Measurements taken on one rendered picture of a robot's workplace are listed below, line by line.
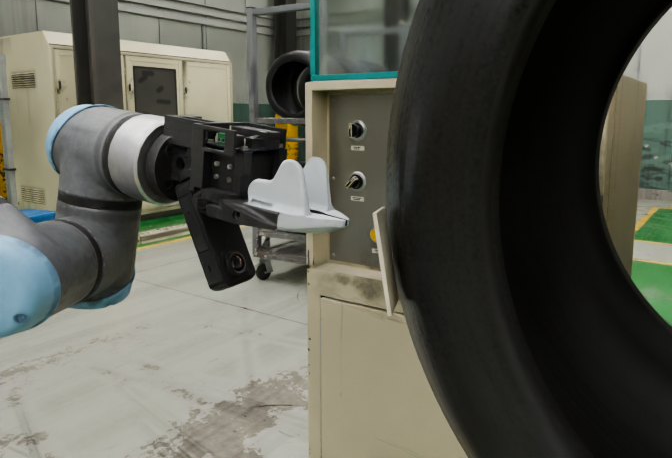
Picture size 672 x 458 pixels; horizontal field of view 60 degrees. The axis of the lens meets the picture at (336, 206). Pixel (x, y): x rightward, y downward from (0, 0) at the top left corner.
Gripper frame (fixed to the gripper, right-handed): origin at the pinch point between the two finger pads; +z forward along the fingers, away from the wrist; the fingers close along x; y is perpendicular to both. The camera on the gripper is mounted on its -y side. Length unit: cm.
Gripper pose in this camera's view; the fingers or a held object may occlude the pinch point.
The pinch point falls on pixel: (332, 228)
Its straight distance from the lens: 48.9
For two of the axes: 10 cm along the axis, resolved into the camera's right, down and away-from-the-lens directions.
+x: 5.6, -1.3, 8.2
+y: 1.0, -9.7, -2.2
